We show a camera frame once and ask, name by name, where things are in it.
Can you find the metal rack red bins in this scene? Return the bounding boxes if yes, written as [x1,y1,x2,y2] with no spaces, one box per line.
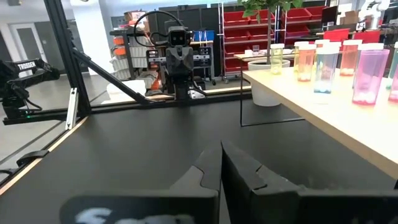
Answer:
[217,2,280,84]
[275,4,330,47]

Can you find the blue storage bin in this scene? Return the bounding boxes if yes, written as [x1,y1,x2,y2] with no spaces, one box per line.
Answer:
[192,30,216,43]

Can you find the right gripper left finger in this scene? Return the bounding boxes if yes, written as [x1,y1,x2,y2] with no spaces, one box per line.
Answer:
[169,140,223,224]

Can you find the green leafy plant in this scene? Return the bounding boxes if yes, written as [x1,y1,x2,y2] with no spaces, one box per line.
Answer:
[238,0,304,65]

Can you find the grey door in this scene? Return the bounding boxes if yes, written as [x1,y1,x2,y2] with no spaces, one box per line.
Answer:
[8,23,48,73]

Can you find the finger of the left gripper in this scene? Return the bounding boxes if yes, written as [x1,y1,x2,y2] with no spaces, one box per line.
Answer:
[179,45,195,75]
[165,45,180,75]

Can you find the black plastic frame clamp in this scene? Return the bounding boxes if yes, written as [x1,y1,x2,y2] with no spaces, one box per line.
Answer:
[16,149,50,168]

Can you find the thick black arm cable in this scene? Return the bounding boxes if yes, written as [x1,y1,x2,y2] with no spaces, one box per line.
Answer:
[132,10,187,48]

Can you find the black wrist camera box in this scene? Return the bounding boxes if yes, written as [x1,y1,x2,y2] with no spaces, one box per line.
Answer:
[167,26,192,47]

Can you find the wooden shelf black metal legs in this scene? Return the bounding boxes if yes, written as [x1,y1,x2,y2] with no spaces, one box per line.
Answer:
[239,49,398,190]

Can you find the white plant pot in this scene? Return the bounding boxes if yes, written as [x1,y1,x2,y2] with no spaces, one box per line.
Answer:
[248,58,292,108]

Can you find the brown cardboard box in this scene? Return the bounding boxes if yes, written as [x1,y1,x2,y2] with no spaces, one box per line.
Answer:
[123,11,147,23]
[339,10,360,26]

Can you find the black equipment cart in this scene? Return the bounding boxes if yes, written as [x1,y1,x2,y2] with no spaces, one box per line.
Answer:
[191,42,218,87]

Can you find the wooden table edge strip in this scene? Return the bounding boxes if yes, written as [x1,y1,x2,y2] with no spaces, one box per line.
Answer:
[0,116,90,196]

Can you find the red box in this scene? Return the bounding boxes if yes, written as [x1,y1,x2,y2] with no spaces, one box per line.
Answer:
[353,30,382,44]
[323,28,351,43]

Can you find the white metal frame bracket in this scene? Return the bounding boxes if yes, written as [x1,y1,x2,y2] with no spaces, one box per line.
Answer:
[64,87,79,131]

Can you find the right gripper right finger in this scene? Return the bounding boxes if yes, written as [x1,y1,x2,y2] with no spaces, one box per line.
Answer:
[220,139,398,224]

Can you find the small black screen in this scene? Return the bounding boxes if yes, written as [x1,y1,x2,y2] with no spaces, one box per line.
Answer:
[321,5,339,26]

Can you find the wooden background table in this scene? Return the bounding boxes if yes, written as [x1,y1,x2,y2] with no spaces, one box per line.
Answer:
[233,48,295,62]

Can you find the black rack white orange spools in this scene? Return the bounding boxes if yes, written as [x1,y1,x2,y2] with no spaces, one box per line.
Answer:
[109,28,149,81]

